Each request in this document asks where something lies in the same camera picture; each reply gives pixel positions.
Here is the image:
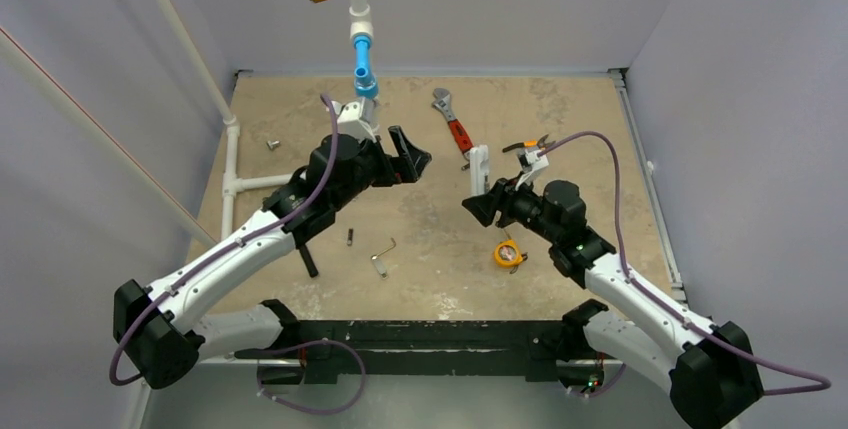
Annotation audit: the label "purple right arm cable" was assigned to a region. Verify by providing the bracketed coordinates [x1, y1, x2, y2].
[536, 131, 832, 397]

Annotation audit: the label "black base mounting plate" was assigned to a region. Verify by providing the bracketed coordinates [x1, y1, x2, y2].
[235, 320, 596, 384]

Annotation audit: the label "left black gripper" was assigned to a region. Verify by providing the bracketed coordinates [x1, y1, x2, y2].
[331, 127, 429, 212]

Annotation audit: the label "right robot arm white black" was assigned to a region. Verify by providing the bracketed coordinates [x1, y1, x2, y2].
[462, 179, 765, 428]

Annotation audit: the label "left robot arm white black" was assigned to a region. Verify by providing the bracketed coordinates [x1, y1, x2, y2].
[110, 126, 432, 389]

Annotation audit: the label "black handled hammer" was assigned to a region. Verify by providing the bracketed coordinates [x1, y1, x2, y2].
[298, 245, 320, 279]

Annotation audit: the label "red handled adjustable wrench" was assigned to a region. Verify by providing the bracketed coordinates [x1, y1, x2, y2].
[431, 88, 474, 172]

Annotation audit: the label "silver hex key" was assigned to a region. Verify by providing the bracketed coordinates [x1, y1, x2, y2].
[370, 237, 398, 280]

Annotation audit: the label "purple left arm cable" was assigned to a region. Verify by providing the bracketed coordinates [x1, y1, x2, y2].
[109, 93, 368, 416]

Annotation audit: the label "white pvc pipe assembly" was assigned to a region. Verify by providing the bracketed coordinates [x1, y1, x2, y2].
[220, 0, 379, 239]

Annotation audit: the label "yellow tape measure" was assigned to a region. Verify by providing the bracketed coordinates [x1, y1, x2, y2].
[493, 229, 528, 274]

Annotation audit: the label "orange handled pliers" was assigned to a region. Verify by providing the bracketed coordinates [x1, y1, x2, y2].
[501, 134, 554, 154]

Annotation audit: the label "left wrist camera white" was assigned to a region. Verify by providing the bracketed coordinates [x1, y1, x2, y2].
[332, 97, 379, 142]

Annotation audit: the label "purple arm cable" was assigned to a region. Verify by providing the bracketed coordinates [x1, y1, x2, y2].
[536, 131, 832, 397]
[109, 93, 368, 416]

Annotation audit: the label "white remote control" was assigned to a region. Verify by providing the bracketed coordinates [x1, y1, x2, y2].
[468, 145, 490, 197]

